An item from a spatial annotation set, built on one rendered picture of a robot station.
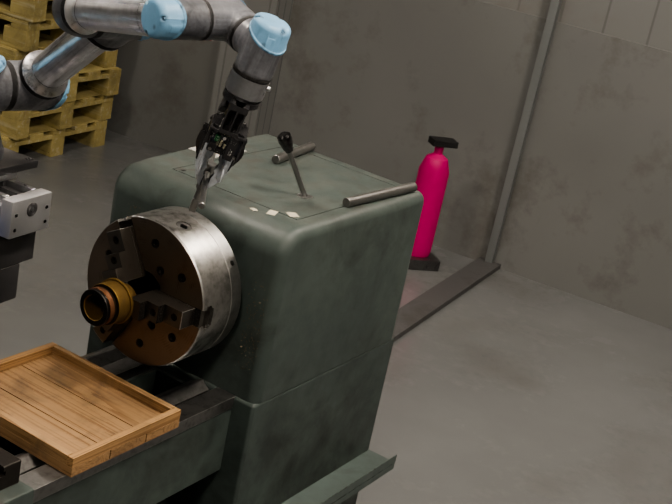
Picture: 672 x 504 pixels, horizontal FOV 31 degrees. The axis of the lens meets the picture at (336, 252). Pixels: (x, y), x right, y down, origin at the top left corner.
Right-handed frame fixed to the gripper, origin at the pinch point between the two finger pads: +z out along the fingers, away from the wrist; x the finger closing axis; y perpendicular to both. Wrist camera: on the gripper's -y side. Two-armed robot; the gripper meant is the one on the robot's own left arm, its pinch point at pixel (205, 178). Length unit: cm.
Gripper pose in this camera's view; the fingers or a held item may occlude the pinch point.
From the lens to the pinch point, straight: 239.4
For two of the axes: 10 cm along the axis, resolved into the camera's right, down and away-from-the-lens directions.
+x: 9.2, 3.6, 1.8
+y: -0.2, 4.8, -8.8
